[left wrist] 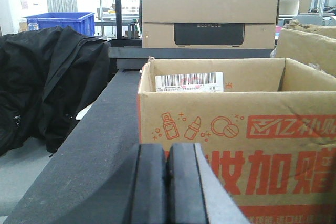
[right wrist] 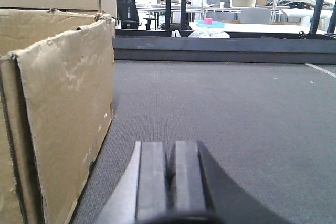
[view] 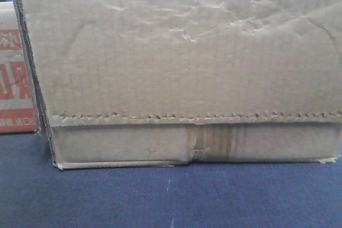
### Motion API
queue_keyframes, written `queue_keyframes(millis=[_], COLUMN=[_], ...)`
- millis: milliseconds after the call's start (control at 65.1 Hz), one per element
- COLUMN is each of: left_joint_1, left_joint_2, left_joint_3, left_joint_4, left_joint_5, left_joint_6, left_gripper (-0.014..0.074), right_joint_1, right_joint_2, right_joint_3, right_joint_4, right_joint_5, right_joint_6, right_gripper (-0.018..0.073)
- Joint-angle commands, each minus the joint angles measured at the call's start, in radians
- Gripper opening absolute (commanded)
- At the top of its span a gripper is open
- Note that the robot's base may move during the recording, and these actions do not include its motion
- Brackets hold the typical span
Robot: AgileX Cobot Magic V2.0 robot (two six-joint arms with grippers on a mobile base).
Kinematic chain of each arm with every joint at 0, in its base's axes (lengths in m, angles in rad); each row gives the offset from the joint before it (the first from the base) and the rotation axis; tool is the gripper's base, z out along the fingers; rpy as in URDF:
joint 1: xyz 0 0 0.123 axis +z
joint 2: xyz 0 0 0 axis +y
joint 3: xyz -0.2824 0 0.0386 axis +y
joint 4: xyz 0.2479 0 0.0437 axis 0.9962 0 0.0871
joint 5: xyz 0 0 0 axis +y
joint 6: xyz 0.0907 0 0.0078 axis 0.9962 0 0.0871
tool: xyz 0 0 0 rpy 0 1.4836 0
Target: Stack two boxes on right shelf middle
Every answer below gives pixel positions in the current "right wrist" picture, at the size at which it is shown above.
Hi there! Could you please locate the black office chair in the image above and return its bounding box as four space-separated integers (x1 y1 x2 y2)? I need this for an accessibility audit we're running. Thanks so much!
117 0 140 30

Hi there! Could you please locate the crumpled clear plastic bag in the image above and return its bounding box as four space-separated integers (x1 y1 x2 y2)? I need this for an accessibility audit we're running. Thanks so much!
188 27 230 39

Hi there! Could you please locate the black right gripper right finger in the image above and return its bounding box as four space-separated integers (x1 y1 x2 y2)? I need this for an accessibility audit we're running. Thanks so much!
172 141 288 223

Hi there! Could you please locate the worn brown cardboard box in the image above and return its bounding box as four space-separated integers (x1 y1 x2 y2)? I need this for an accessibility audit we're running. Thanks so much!
1 9 115 223

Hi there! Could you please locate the dark low platform frame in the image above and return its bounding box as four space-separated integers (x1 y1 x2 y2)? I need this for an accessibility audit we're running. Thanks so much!
112 30 335 65

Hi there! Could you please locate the grey chair back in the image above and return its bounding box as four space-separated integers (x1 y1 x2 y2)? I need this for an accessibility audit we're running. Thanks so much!
238 7 271 24

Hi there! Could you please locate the pink cube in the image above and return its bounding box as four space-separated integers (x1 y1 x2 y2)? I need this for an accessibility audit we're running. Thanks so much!
203 17 213 25

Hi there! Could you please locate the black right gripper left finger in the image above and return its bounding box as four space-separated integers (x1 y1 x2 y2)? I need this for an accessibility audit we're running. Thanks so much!
94 141 168 223

